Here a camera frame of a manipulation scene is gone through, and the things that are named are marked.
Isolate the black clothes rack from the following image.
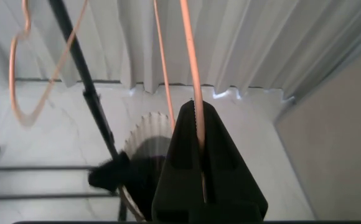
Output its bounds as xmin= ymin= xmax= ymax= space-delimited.
xmin=0 ymin=0 xmax=129 ymax=222

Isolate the white curtain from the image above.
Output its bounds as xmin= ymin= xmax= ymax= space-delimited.
xmin=0 ymin=0 xmax=361 ymax=101

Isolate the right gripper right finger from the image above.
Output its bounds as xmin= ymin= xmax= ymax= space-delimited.
xmin=202 ymin=101 xmax=268 ymax=223

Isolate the white laundry basket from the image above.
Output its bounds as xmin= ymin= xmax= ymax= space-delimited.
xmin=118 ymin=111 xmax=177 ymax=222

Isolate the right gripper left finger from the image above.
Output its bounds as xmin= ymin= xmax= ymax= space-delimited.
xmin=151 ymin=100 xmax=205 ymax=223

